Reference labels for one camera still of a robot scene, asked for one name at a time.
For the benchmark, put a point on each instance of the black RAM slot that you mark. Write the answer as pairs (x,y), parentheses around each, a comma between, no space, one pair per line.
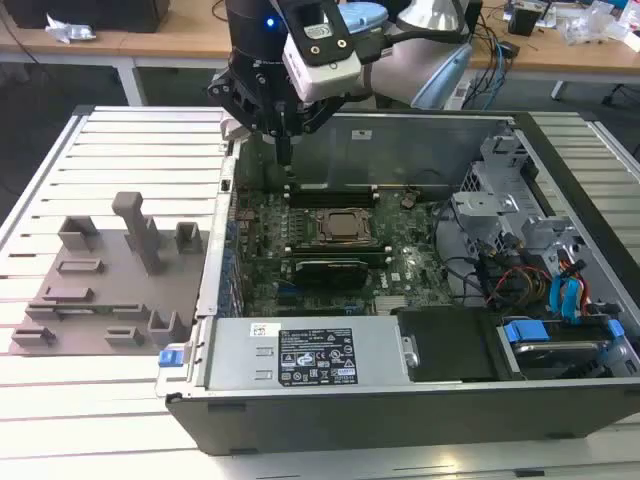
(330,247)
(375,257)
(330,193)
(330,202)

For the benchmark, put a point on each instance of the black open PC case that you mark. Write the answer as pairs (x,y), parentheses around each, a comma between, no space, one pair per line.
(350,425)

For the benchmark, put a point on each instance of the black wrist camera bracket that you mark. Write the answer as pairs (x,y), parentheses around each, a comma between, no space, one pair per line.
(320,12)

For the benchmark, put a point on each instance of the silver chipset heatsink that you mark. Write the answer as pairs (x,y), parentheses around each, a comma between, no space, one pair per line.
(390,303)

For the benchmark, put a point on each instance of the grey power supply unit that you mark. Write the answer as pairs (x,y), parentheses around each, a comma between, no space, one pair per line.
(235,355)

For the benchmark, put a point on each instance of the grey metal drive cage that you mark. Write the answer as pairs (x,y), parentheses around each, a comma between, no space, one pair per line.
(500,210)

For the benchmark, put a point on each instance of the green motherboard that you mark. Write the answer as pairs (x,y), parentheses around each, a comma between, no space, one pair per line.
(417,277)

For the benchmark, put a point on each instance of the hard disk in blue carrier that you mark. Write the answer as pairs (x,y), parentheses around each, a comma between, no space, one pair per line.
(555,352)

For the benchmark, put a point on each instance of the black graphics card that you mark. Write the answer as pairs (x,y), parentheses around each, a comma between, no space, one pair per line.
(330,272)

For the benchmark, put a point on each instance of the wooden desk white legs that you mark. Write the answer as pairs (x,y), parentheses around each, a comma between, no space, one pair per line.
(165,37)
(575,55)

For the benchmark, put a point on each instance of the crumpled clear plastic bag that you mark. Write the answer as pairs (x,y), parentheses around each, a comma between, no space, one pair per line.
(67,27)

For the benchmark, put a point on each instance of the clear plastic bags pile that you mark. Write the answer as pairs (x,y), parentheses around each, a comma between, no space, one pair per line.
(595,22)

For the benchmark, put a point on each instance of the grey parts rack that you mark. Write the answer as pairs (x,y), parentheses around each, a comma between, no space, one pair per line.
(120,280)

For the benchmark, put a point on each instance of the CPU with metal top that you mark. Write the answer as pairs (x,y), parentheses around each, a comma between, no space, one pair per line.
(348,225)

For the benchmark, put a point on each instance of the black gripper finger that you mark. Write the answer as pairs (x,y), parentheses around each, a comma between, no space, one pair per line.
(312,115)
(240,107)

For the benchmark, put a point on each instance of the black computer box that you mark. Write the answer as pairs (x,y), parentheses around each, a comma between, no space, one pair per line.
(90,12)

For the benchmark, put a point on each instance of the white plastic clip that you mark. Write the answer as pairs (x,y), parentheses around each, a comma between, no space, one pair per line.
(231,129)

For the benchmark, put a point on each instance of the white power strip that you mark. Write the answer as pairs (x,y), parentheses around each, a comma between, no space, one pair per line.
(457,94)

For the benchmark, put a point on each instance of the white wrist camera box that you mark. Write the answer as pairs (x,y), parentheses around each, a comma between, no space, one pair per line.
(325,75)

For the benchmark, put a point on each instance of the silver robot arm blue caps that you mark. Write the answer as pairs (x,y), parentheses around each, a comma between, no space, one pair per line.
(400,65)

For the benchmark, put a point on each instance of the blue case latch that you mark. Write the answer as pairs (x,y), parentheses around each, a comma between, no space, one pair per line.
(172,359)

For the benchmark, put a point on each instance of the black plastic shroud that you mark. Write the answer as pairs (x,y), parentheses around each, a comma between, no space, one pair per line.
(450,345)

